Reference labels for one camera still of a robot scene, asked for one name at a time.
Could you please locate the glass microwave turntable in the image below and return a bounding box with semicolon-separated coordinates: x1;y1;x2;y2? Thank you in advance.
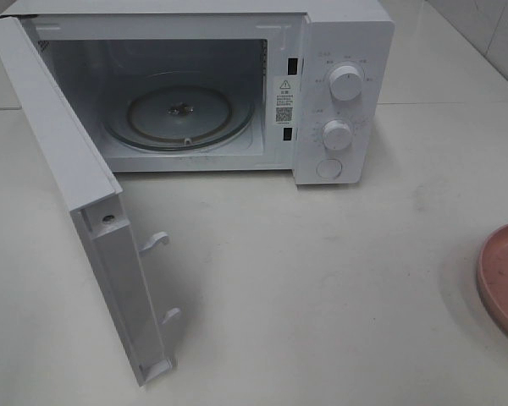
104;71;259;152

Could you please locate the white microwave oven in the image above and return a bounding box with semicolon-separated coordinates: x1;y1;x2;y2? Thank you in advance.
0;1;395;192

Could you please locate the pink round plate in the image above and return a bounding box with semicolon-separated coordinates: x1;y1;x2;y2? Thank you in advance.
476;224;508;337

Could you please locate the white dial knob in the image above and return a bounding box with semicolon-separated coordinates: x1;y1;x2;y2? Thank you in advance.
322;120;353;151
327;62;364;102

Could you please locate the white round door button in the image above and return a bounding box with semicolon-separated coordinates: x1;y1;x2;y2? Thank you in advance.
316;159;343;179

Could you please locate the white microwave door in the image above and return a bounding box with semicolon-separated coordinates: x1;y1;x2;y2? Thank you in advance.
0;17;181;387

